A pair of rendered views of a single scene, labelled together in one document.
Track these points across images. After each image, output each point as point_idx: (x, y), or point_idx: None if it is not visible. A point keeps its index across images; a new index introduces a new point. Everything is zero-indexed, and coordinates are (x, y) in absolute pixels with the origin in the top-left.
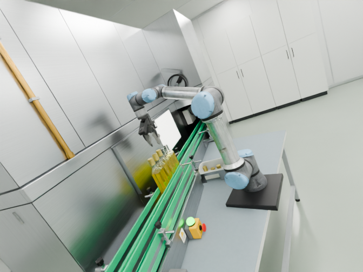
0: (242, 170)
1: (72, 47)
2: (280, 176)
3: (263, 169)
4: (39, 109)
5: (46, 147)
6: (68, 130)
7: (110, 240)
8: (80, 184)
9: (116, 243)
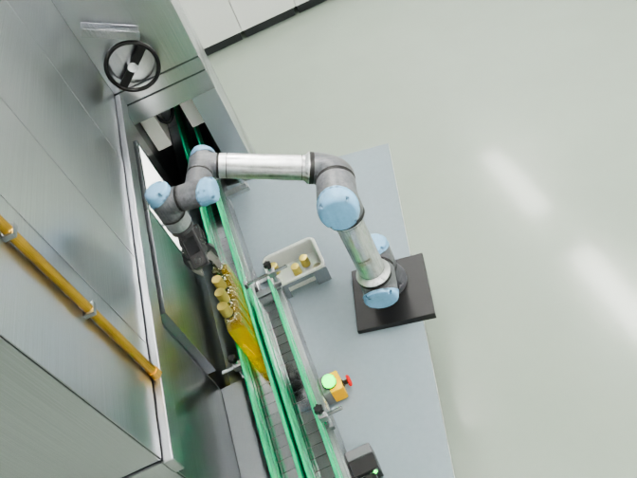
0: (391, 282)
1: (18, 132)
2: (421, 260)
3: None
4: (104, 322)
5: (135, 380)
6: (125, 331)
7: (229, 466)
8: (178, 411)
9: (234, 466)
